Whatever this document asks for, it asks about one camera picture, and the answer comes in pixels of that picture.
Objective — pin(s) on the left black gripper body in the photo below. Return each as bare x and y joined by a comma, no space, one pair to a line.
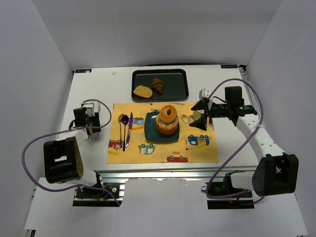
93,122

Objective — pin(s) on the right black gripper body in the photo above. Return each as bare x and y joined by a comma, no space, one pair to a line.
210,114

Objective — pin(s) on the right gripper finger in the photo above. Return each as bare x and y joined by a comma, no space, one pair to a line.
201,123
201,105

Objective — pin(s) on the glazed orange donut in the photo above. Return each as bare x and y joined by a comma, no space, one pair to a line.
168,114

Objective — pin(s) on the orange bundt cake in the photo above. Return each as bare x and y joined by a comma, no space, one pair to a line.
166,128

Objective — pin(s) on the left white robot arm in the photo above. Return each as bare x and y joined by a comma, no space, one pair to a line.
62,159

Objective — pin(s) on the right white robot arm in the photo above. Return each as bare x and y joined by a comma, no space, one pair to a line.
276,172

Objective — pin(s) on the bread slice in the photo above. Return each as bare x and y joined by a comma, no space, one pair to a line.
143,92

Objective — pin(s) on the light green mug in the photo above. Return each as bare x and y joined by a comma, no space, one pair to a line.
197,115

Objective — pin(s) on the gold iridescent spoon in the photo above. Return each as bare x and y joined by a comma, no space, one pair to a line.
119,120

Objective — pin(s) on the purple iridescent spoon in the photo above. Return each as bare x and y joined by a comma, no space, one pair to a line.
125,120

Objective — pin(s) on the black baking tray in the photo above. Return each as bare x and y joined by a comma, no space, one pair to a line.
175,85

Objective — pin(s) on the iridescent purple knife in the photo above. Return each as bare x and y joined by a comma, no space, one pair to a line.
129,129

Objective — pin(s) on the yellow vehicle print placemat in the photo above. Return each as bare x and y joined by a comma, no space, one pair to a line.
193,145

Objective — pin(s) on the dark brown pastry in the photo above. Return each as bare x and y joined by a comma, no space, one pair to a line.
157,85

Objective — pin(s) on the teal square plate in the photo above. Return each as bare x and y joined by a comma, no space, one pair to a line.
153,135

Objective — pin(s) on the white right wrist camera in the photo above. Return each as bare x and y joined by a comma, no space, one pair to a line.
204,94

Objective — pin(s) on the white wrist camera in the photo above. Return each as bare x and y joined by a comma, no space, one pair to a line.
92,107
204,94

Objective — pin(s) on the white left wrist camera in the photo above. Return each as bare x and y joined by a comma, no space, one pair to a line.
92,107

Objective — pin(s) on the aluminium frame rail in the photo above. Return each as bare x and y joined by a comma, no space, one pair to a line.
172,175

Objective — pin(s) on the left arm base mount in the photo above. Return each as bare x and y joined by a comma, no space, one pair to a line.
98,198

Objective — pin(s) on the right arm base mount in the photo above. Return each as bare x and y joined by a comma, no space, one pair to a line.
226,197

